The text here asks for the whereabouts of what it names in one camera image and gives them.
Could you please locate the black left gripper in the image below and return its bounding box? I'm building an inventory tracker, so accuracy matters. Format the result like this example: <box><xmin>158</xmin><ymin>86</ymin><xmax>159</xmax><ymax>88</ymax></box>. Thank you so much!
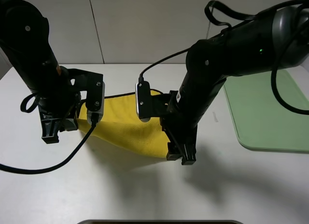
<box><xmin>38</xmin><ymin>68</ymin><xmax>103</xmax><ymax>144</ymax></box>

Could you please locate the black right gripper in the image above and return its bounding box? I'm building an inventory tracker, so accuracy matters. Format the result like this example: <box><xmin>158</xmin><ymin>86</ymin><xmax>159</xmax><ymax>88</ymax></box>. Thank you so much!
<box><xmin>152</xmin><ymin>90</ymin><xmax>197</xmax><ymax>165</ymax></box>

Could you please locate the yellow towel with black trim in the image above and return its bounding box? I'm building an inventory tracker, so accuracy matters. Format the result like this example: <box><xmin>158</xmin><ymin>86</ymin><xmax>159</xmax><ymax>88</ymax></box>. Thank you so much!
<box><xmin>91</xmin><ymin>92</ymin><xmax>169</xmax><ymax>158</ymax></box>

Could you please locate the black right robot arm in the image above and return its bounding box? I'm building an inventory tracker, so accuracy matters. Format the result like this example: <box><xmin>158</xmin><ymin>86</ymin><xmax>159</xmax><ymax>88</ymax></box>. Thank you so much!
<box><xmin>160</xmin><ymin>0</ymin><xmax>309</xmax><ymax>165</ymax></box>

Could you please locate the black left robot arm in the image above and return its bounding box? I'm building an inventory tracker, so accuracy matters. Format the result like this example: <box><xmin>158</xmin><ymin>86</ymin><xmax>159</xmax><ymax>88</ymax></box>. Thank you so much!
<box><xmin>0</xmin><ymin>0</ymin><xmax>105</xmax><ymax>144</ymax></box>

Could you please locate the green tray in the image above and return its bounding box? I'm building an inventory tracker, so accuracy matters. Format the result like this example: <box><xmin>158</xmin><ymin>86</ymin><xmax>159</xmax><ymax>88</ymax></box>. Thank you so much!
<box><xmin>224</xmin><ymin>72</ymin><xmax>309</xmax><ymax>153</ymax></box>

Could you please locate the black left camera cable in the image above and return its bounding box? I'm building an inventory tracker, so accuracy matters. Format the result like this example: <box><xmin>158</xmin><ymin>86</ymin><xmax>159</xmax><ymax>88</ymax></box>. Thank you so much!
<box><xmin>0</xmin><ymin>112</ymin><xmax>99</xmax><ymax>174</ymax></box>

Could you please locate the black camera cable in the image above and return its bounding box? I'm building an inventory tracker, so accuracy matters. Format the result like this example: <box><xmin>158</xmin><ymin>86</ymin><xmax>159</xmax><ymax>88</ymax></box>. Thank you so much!
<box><xmin>138</xmin><ymin>46</ymin><xmax>191</xmax><ymax>84</ymax></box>
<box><xmin>0</xmin><ymin>112</ymin><xmax>99</xmax><ymax>174</ymax></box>

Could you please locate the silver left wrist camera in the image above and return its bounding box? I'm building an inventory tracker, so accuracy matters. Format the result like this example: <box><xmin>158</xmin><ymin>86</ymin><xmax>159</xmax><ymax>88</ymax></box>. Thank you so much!
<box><xmin>86</xmin><ymin>81</ymin><xmax>105</xmax><ymax>125</ymax></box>

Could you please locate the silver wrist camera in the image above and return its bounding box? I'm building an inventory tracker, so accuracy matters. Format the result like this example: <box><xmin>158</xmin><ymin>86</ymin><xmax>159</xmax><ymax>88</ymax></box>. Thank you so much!
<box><xmin>135</xmin><ymin>81</ymin><xmax>152</xmax><ymax>123</ymax></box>
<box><xmin>86</xmin><ymin>81</ymin><xmax>105</xmax><ymax>125</ymax></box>

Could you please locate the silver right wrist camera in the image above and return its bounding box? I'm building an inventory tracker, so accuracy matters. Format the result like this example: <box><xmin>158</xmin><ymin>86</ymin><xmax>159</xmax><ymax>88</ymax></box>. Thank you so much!
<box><xmin>135</xmin><ymin>81</ymin><xmax>152</xmax><ymax>123</ymax></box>

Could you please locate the black right camera cable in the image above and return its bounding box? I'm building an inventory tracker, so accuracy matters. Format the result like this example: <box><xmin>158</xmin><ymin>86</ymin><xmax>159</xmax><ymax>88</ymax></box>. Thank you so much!
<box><xmin>138</xmin><ymin>46</ymin><xmax>191</xmax><ymax>84</ymax></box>

